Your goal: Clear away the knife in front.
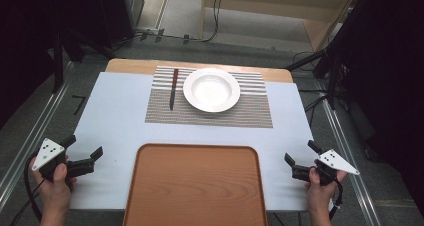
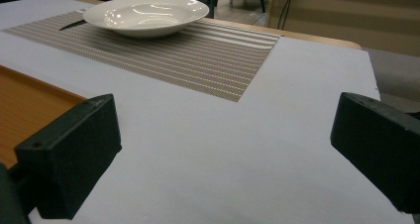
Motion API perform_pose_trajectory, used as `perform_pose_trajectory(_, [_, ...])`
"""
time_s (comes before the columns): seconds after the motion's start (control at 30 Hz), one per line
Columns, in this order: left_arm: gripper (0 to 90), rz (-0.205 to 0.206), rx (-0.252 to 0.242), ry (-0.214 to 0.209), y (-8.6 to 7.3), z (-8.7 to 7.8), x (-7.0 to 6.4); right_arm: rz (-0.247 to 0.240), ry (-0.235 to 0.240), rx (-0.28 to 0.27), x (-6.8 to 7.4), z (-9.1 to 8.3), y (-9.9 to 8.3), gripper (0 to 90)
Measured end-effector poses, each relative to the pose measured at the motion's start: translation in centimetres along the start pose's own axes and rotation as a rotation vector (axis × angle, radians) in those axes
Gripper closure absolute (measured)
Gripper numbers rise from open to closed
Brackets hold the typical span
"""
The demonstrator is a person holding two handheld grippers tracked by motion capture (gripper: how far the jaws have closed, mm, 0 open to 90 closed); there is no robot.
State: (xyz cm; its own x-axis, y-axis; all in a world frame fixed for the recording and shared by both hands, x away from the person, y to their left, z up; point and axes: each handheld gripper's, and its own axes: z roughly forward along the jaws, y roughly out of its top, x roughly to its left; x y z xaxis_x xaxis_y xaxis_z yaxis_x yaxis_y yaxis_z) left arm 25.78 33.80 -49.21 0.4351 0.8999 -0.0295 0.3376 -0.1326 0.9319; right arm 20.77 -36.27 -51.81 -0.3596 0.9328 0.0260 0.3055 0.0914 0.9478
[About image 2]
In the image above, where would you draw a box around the black cable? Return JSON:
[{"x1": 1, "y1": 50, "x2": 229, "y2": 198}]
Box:
[{"x1": 276, "y1": 0, "x2": 296, "y2": 31}]

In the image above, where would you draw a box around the black-handled knife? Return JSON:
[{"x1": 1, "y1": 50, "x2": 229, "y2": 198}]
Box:
[{"x1": 58, "y1": 19, "x2": 88, "y2": 32}]

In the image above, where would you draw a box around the white deep plate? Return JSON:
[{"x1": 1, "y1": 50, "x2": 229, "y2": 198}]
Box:
[{"x1": 82, "y1": 0, "x2": 210, "y2": 39}]

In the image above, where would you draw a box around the white table cover sheet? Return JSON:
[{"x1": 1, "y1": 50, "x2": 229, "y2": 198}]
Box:
[{"x1": 0, "y1": 0, "x2": 415, "y2": 224}]

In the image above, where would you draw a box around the orange wooden tray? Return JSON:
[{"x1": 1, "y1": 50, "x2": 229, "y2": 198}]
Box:
[{"x1": 0, "y1": 64, "x2": 87, "y2": 169}]

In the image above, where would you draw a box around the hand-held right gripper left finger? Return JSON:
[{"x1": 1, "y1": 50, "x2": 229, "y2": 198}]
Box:
[{"x1": 14, "y1": 93, "x2": 123, "y2": 221}]

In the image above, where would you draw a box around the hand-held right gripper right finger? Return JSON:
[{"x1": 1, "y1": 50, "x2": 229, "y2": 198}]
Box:
[{"x1": 330, "y1": 91, "x2": 420, "y2": 214}]

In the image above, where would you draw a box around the striped woven placemat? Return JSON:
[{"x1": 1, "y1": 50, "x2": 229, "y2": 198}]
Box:
[{"x1": 1, "y1": 10, "x2": 281, "y2": 103}]

